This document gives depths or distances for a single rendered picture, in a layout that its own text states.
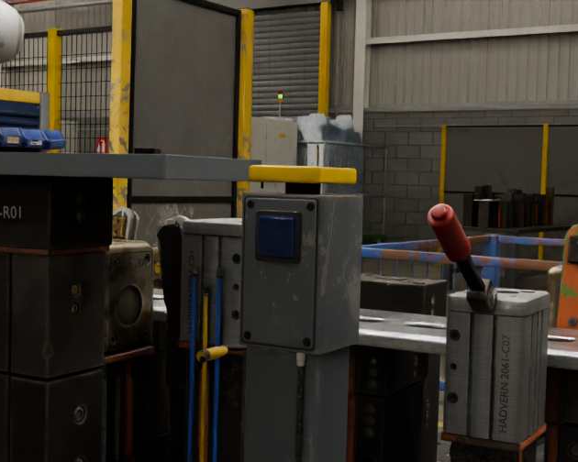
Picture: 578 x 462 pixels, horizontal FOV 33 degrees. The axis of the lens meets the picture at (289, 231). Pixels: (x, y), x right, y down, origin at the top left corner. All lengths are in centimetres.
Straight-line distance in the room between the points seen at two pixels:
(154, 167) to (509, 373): 33
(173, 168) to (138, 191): 357
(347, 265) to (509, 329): 16
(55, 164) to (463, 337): 35
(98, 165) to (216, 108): 398
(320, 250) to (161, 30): 376
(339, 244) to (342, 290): 3
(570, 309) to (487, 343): 33
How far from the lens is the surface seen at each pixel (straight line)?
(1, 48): 157
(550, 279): 113
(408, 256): 295
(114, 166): 72
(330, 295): 68
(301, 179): 68
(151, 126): 433
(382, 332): 96
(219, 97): 473
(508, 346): 79
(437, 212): 68
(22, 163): 78
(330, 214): 67
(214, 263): 90
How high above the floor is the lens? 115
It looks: 3 degrees down
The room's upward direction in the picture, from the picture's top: 2 degrees clockwise
